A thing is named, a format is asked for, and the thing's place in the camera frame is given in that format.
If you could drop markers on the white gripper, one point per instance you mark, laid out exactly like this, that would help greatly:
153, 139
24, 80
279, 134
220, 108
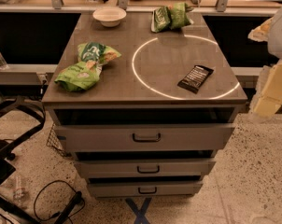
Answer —
280, 34

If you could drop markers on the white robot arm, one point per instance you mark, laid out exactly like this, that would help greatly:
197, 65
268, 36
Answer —
271, 32

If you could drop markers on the green chip bag back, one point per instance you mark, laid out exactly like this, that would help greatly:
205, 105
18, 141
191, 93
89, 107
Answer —
170, 17

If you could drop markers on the green rice chip bag front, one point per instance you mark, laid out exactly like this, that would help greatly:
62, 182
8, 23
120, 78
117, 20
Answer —
82, 75

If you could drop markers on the black candy bar wrapper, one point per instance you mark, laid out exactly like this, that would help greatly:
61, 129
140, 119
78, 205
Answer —
195, 78

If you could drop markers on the top grey drawer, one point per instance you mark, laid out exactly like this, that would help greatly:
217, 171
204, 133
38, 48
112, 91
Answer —
118, 138

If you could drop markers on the grey drawer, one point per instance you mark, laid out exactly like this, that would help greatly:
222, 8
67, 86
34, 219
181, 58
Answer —
144, 168
118, 138
113, 190

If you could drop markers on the grey drawer cabinet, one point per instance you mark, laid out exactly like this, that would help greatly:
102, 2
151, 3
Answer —
140, 87

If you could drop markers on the white bowl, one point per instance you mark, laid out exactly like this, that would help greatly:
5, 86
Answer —
109, 16

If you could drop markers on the bottom grey drawer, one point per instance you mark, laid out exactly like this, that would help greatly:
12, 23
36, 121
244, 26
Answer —
113, 190

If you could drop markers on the middle grey drawer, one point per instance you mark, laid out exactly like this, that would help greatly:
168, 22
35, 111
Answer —
144, 168

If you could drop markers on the black office chair base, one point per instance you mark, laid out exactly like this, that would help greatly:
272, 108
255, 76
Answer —
6, 148

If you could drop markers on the wire mesh basket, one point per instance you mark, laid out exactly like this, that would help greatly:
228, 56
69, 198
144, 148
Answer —
54, 143

